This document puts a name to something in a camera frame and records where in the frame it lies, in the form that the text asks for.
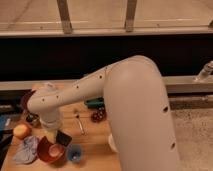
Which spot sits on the white cup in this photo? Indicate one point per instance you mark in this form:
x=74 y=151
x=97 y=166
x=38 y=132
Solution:
x=111 y=143

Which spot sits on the grey tap fixture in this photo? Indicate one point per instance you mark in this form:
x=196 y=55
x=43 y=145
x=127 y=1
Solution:
x=205 y=72

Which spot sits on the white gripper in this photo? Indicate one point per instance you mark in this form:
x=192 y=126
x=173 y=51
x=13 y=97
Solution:
x=49 y=123

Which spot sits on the small dark can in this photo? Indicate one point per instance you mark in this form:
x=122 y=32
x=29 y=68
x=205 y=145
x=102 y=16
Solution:
x=33 y=120

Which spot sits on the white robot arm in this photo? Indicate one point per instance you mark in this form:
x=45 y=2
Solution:
x=138 y=110

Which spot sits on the red bowl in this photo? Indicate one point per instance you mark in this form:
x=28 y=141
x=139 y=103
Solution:
x=49 y=152

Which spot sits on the dark red grapes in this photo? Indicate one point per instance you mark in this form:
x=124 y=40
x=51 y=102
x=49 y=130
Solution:
x=99 y=115

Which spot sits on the blue cup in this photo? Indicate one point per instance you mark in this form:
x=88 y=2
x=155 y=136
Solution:
x=74 y=153

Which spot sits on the orange fruit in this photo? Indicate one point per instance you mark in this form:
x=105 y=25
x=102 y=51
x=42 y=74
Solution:
x=21 y=131

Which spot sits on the purple bowl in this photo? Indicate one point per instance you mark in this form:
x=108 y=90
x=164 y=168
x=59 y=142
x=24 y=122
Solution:
x=25 y=99

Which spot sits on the black eraser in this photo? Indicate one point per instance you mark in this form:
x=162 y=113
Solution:
x=63 y=139

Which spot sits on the green plastic bin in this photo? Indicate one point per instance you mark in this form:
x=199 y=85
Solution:
x=94 y=103

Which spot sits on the blue-grey cloth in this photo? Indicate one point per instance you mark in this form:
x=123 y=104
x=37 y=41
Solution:
x=27 y=150

